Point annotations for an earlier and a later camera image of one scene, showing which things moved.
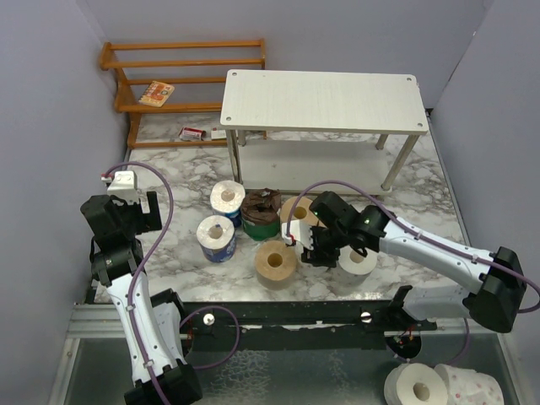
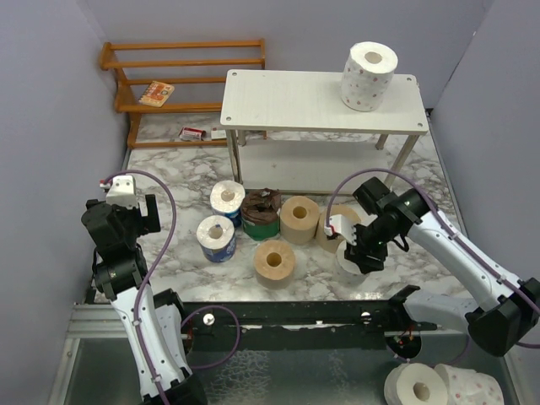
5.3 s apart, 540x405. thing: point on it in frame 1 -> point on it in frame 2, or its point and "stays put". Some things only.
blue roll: (227, 197) stays put
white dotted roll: (353, 269) stays put
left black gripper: (153, 221) stays put
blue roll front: (216, 235) stays put
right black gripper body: (326, 244) -> (371, 246)
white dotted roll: (305, 240) -> (369, 68)
